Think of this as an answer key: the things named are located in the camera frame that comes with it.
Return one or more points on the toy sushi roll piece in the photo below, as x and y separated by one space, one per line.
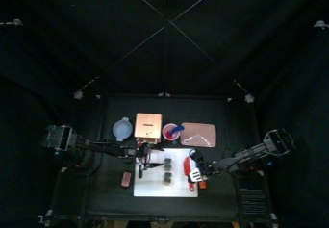
167 160
167 166
167 177

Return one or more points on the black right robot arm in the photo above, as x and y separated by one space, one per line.
253 151

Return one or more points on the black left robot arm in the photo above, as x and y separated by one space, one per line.
91 145

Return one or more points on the red toy knife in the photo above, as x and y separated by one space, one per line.
187 169

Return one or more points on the white cutting board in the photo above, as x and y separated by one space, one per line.
171 190

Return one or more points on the small reddish brown block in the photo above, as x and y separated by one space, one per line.
126 179

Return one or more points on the red wooden drawer box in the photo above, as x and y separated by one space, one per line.
147 126

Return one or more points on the blue spoon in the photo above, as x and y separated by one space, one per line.
176 130

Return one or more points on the pale blue bowl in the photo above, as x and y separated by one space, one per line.
123 129

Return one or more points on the white printed label sticker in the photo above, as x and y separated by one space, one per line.
253 199

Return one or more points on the metal frame clamp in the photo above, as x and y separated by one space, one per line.
320 24
15 22
77 94
249 97

